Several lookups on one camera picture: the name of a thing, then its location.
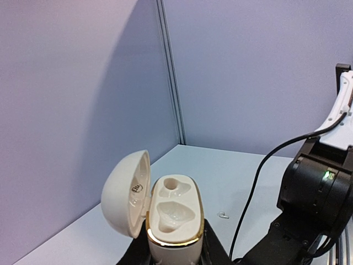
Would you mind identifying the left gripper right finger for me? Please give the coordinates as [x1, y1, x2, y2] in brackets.
[200, 219, 234, 265]

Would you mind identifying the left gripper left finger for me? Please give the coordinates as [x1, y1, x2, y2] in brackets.
[116, 221, 152, 265]

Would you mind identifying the white earbud far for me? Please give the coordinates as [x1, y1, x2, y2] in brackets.
[217, 211, 229, 219]

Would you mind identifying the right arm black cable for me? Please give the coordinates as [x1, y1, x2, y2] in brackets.
[228, 115, 350, 260]

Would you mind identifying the white earbud charging case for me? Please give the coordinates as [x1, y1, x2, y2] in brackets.
[101, 150, 205, 264]

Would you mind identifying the right aluminium frame post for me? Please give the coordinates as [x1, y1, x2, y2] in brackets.
[156, 0, 186, 145]

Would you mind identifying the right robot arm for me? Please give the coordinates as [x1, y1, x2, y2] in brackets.
[233, 63, 352, 264]

